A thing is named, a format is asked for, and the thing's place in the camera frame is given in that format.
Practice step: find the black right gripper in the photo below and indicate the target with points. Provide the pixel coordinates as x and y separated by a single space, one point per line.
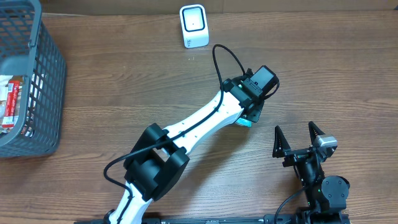
298 155

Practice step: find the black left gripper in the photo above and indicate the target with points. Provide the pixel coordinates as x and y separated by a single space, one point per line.
254 112

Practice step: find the teal orange tissue pack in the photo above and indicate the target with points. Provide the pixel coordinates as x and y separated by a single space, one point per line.
243 122

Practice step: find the brown white snack bag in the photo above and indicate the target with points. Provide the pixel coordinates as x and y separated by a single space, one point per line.
4 82

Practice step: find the red snack bar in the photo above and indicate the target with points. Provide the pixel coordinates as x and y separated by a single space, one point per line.
9 116

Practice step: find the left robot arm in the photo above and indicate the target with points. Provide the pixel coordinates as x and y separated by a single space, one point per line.
161 155

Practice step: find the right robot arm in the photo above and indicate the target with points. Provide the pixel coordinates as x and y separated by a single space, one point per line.
326 195

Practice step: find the white barcode scanner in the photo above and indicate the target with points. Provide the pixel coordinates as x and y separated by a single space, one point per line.
194 26

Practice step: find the grey plastic mesh basket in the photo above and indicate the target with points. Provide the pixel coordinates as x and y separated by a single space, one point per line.
29 53

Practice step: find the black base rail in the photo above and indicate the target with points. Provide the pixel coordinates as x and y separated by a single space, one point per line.
266 219

